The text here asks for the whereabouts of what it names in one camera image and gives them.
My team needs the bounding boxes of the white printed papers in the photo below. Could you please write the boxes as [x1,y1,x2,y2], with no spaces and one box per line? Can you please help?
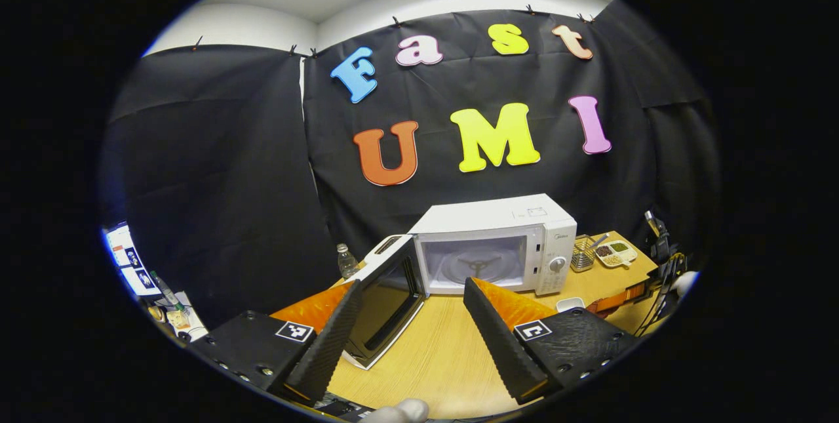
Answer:
[105,224,162,298]

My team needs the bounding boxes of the metal wire basket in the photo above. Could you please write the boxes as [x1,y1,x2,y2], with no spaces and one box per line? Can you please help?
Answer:
[570,234,596,273]

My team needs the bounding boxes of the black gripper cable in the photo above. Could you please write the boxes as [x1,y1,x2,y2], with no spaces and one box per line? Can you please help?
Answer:
[634,256,686,338]

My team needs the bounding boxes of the green pen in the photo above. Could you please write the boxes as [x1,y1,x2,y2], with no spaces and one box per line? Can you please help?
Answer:
[149,271,185,313]

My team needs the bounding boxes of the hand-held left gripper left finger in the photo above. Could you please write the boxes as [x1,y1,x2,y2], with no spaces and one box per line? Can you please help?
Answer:
[187,279,363,405]

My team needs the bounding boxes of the divided dish with grains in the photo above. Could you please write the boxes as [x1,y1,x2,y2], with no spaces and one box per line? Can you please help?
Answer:
[595,240,638,270]

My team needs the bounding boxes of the clear plastic water bottle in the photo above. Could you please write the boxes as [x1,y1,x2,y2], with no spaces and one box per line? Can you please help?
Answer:
[337,243,360,279]

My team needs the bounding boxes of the white microwave oven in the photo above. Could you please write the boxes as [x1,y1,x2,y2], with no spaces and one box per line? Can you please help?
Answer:
[341,193,577,371]

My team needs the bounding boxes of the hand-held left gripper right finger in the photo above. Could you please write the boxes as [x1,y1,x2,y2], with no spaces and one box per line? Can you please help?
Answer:
[463,277,640,405]

